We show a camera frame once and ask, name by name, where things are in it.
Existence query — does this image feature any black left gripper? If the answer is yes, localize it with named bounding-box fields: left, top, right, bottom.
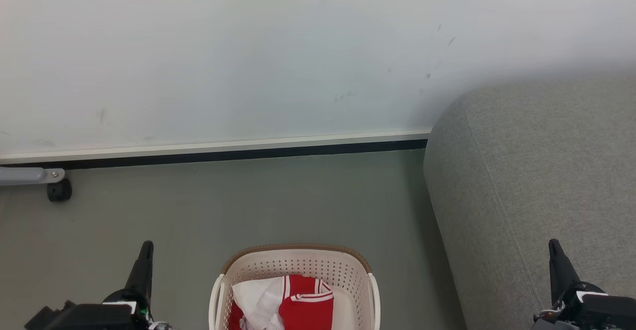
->
left=25, top=241, right=172, bottom=330

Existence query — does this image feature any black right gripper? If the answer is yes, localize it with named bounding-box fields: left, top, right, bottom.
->
left=532, top=239, right=636, bottom=330

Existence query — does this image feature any red and white garment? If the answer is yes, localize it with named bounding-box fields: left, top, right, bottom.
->
left=228, top=274, right=334, bottom=330

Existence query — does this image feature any grey fabric sofa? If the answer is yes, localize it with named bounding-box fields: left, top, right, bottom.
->
left=423, top=74, right=636, bottom=330

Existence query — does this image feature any black caster wheel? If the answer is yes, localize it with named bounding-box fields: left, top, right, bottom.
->
left=47, top=179, right=73, bottom=202

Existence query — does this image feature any white and black baseboard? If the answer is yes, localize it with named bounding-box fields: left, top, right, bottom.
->
left=0, top=129, right=432, bottom=170

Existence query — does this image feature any grey metal furniture leg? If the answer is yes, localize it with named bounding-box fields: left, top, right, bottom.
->
left=0, top=166, right=66, bottom=186

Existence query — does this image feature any cream perforated laundry basket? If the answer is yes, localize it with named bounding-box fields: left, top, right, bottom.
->
left=209, top=244, right=381, bottom=330

